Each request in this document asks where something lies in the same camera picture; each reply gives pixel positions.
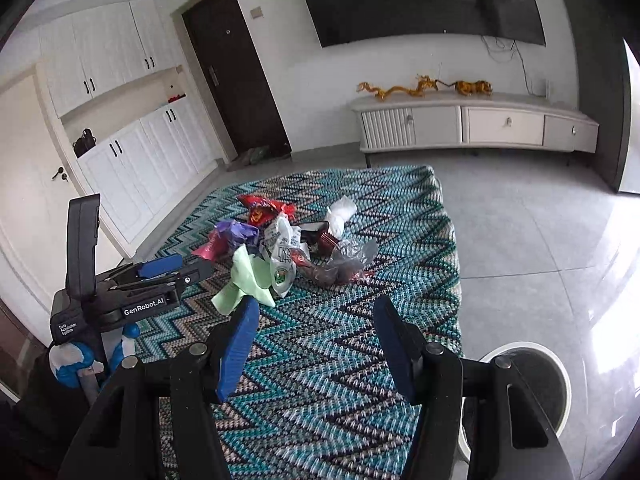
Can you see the white tissue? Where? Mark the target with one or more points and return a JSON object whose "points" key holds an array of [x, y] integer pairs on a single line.
{"points": [[338, 213]]}

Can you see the teal zigzag woven rug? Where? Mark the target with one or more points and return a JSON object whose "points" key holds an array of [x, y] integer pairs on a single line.
{"points": [[316, 399]]}

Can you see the purple snack wrapper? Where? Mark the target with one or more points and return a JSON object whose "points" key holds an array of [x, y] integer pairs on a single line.
{"points": [[226, 237]]}

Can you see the white green printed bag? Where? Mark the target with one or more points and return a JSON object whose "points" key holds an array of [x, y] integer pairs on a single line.
{"points": [[280, 237]]}

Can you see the white interior door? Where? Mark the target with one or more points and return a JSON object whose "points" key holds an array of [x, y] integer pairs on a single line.
{"points": [[36, 188]]}

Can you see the red snack wrapper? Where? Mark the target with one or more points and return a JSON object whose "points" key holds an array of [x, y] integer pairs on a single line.
{"points": [[263, 210]]}

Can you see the left blue white gloved hand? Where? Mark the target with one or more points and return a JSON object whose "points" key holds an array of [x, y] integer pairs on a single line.
{"points": [[75, 365]]}

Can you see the black bag on shelf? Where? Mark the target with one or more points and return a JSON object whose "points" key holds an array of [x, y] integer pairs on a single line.
{"points": [[84, 143]]}

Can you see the white round trash bin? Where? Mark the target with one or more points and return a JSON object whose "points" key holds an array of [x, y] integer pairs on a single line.
{"points": [[514, 403]]}

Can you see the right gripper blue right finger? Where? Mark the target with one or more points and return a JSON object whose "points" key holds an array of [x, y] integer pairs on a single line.
{"points": [[402, 353]]}

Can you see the golden dragon figurine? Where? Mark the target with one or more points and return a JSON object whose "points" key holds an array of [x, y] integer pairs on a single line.
{"points": [[423, 84]]}

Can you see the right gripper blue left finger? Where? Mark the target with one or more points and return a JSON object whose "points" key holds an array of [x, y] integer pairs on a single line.
{"points": [[229, 344]]}

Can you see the white tv cabinet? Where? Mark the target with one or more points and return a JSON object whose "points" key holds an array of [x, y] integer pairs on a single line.
{"points": [[447, 120]]}

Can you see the golden tiger figurine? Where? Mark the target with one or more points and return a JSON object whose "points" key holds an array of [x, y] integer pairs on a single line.
{"points": [[468, 88]]}

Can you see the light green wrapper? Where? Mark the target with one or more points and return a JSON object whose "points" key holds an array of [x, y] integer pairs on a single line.
{"points": [[250, 276]]}

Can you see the clear plastic bag dark contents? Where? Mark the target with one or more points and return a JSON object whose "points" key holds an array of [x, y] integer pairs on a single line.
{"points": [[349, 262]]}

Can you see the slippers by door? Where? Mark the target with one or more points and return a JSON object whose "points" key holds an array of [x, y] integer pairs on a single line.
{"points": [[257, 156]]}

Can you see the white wall cupboard unit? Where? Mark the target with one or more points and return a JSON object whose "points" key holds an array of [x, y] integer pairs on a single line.
{"points": [[112, 69]]}

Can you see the dark brown entrance door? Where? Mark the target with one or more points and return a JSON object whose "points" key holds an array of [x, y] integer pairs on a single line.
{"points": [[231, 67]]}

